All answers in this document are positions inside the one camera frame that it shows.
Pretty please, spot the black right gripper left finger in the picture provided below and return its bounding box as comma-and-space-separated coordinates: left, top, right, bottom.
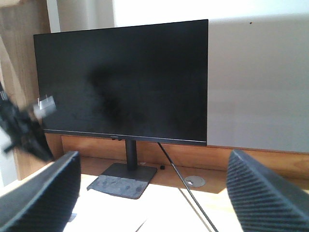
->
0, 151, 81, 232

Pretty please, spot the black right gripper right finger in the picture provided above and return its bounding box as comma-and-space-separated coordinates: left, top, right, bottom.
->
226, 150, 309, 232

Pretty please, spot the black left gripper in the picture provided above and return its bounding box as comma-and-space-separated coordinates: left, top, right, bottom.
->
2, 106, 54, 161

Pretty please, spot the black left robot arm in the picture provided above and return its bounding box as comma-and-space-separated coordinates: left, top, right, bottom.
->
0, 87, 56, 162

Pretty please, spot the wooden desk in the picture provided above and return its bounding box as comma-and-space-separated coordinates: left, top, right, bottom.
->
0, 0, 309, 232

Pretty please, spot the black computer monitor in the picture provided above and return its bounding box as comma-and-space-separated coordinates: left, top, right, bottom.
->
33, 19, 209, 199

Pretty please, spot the grey desk cable grommet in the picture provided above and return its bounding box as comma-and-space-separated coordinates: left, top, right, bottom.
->
184, 175, 206, 188

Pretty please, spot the black monitor cable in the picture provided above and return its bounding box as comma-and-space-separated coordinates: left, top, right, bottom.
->
157, 142, 219, 232

